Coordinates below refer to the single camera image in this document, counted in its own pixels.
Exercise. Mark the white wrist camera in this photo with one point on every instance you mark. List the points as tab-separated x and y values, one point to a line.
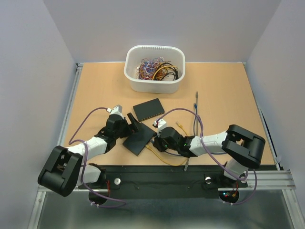
117	110
160	124

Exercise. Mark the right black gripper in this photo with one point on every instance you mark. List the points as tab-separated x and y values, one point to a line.
157	142

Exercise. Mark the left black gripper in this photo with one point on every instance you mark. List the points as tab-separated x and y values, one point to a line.
134	124

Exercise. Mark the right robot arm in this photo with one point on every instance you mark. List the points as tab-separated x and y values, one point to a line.
235	150

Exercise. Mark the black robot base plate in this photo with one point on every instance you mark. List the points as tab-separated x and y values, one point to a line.
164	182

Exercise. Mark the black network switch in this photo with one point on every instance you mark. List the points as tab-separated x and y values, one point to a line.
137	141
148	109

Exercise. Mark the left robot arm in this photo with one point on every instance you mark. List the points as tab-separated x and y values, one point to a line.
66	167

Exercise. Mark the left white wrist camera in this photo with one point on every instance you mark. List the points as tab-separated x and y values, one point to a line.
117	110

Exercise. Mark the white plastic tub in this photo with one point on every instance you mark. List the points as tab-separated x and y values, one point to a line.
155	69

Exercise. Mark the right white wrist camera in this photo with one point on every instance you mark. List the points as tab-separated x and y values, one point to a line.
160	124

